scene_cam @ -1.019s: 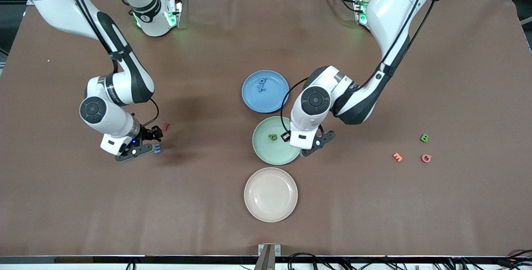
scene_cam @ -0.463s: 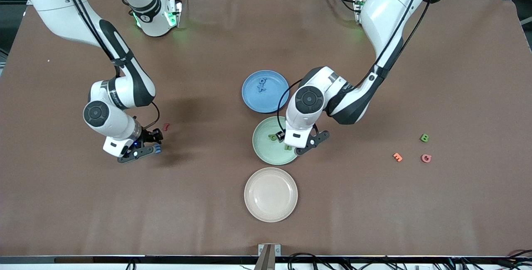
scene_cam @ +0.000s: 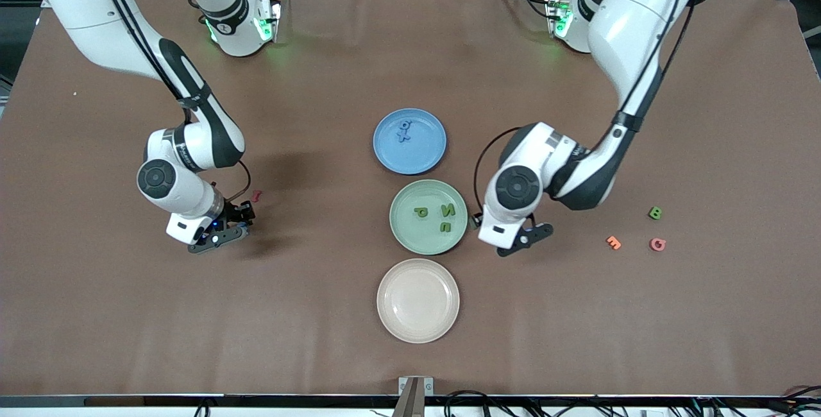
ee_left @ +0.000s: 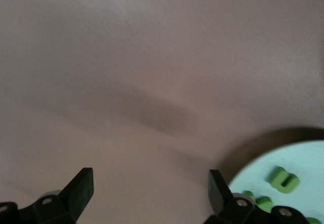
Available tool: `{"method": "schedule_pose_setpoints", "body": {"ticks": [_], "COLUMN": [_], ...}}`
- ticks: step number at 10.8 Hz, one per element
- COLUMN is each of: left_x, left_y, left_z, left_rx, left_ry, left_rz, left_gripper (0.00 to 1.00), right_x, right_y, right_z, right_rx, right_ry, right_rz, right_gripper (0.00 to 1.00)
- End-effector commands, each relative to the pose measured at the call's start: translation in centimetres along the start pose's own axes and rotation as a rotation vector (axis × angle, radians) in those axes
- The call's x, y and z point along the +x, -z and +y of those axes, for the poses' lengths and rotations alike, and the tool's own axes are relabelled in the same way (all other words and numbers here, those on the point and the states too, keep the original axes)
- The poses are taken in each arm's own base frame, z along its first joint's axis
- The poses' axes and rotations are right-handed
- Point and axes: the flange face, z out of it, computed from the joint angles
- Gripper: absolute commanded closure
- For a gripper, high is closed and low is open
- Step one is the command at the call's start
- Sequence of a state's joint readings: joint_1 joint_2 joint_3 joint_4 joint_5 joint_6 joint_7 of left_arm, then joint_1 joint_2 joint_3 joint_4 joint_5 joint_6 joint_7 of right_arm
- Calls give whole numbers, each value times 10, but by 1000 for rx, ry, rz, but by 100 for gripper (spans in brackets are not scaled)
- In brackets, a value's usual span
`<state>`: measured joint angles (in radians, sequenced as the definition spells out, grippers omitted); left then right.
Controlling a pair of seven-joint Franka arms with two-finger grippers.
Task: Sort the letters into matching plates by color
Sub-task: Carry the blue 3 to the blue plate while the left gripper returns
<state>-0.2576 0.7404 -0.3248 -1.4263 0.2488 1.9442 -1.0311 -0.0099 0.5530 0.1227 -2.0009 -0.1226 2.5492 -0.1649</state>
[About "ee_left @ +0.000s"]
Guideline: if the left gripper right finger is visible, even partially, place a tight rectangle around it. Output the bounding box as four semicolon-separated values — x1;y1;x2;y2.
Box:
204;169;311;224

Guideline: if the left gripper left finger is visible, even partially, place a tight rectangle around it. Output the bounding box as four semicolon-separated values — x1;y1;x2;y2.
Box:
0;167;94;224

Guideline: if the green foam letter N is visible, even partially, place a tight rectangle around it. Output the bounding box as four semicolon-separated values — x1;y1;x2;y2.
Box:
242;190;274;212

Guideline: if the green foam letter U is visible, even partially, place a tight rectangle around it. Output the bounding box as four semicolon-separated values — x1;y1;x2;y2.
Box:
264;165;301;194

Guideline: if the light green plate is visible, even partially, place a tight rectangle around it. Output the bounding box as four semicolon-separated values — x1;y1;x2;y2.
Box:
229;139;324;224

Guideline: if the brown table cover sheet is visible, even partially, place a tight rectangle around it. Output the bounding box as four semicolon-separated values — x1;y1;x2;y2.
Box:
0;0;324;224

